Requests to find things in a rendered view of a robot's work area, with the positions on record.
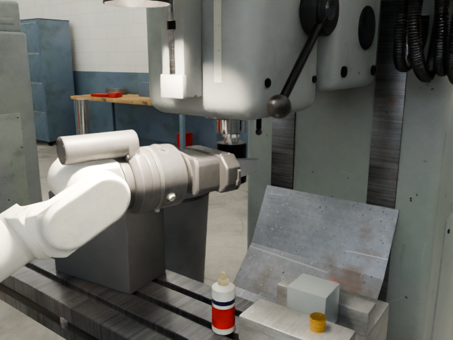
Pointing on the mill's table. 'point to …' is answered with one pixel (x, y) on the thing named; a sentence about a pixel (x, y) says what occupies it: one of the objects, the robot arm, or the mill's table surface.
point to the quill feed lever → (319, 13)
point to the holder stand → (121, 253)
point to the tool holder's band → (231, 146)
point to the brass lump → (317, 322)
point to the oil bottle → (223, 305)
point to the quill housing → (239, 59)
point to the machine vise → (352, 312)
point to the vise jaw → (284, 324)
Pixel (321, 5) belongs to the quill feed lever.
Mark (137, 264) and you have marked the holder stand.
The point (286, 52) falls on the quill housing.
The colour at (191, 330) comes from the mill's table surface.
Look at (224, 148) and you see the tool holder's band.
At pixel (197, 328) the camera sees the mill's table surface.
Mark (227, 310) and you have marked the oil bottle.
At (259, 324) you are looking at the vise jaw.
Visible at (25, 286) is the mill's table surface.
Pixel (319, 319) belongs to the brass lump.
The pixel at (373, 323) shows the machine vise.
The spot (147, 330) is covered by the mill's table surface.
